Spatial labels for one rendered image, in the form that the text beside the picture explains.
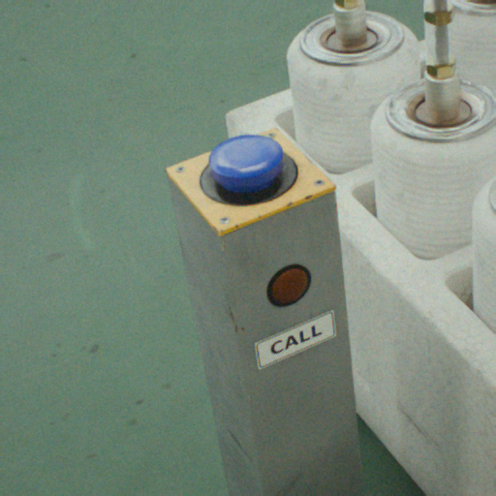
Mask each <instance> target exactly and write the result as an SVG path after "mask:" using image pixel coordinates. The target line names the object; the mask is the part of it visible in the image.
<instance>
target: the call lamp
mask: <svg viewBox="0 0 496 496"><path fill-rule="evenodd" d="M307 285H308V277H307V274H306V273H305V272H304V271H303V270H300V269H291V270H288V271H286V272H284V273H282V274H281V275H280V276H278V278H277V279H276V280H275V282H274V284H273V287H272V296H273V298H274V299H275V301H276V302H278V303H281V304H287V303H291V302H293V301H295V299H297V298H298V297H299V296H301V295H302V294H303V293H304V292H305V290H306V288H307Z"/></svg>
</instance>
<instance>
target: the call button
mask: <svg viewBox="0 0 496 496"><path fill-rule="evenodd" d="M208 162H209V168H210V173H211V175H212V177H213V178H214V179H215V180H217V182H219V183H221V185H222V186H223V187H224V188H226V189H227V190H229V191H232V192H237V193H252V192H257V191H260V190H262V189H264V188H267V187H269V186H270V185H272V184H273V183H274V182H275V180H276V178H277V176H278V174H279V173H280V172H281V170H282V169H283V168H284V167H285V157H283V150H282V147H281V146H280V143H279V142H278V141H276V140H275V139H272V138H269V137H264V136H260V135H243V136H237V137H234V138H230V139H226V140H224V141H223V142H221V143H220V144H218V146H217V147H215V148H214V149H213V150H212V151H211V153H210V155H209V158H208Z"/></svg>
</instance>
